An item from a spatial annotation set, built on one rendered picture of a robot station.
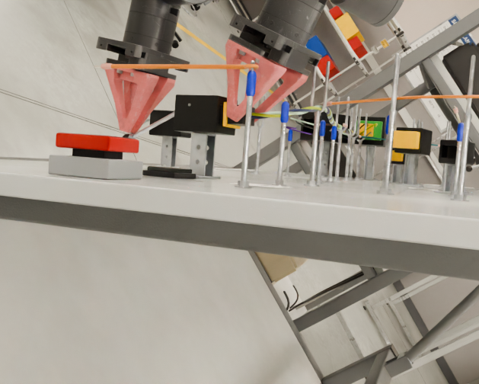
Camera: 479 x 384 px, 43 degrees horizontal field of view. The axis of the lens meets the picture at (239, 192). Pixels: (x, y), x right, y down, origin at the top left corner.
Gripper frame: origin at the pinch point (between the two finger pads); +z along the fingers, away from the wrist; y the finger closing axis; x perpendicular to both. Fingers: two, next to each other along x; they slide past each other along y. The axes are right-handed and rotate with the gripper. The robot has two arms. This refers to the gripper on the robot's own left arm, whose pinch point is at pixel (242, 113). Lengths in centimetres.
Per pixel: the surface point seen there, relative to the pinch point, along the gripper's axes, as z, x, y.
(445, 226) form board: -3.5, -26.7, -20.6
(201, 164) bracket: 7.0, 1.3, -1.2
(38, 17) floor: 37, 227, 171
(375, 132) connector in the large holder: 1, 9, 76
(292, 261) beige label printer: 46, 20, 103
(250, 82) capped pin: -4.6, -6.3, -12.8
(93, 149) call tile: 5.0, -0.9, -21.5
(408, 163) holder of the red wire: 2, -5, 61
